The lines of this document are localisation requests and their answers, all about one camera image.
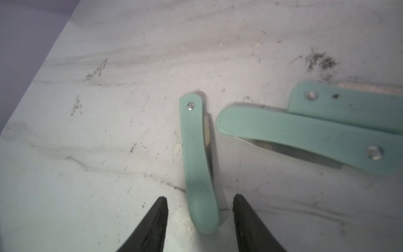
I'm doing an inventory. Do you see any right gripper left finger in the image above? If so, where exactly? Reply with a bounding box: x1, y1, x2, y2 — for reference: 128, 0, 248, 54
117, 196, 169, 252

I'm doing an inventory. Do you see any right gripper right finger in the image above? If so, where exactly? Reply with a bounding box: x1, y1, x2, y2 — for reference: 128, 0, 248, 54
233, 194, 286, 252

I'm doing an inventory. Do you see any mint knife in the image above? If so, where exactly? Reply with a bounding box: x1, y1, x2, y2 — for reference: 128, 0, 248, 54
179, 93, 220, 235
216, 106, 403, 174
287, 81, 403, 134

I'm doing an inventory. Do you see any mint knife top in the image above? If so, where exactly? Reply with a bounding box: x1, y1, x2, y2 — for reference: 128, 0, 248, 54
287, 81, 403, 134

